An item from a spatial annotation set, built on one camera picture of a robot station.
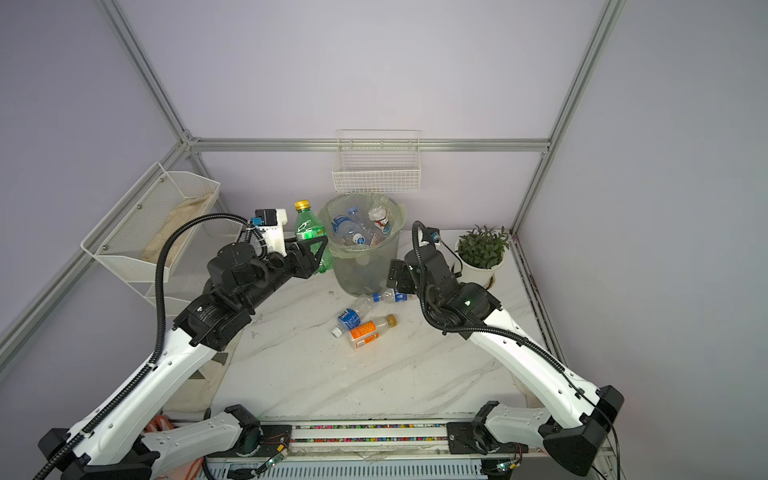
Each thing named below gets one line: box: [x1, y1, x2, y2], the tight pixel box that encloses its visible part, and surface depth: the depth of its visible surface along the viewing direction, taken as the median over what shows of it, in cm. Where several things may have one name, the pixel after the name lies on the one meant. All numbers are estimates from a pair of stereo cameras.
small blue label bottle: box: [331, 296, 373, 338], surface depth 92 cm
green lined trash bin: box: [324, 192, 407, 297], surface depth 95 cm
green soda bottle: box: [294, 200, 332, 273], surface depth 61 cm
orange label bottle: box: [349, 314, 398, 349], surface depth 90 cm
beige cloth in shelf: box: [140, 193, 214, 267], surface depth 84 cm
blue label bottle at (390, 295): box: [373, 288, 409, 303], surface depth 100 cm
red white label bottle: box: [368, 206, 391, 234], surface depth 95 cm
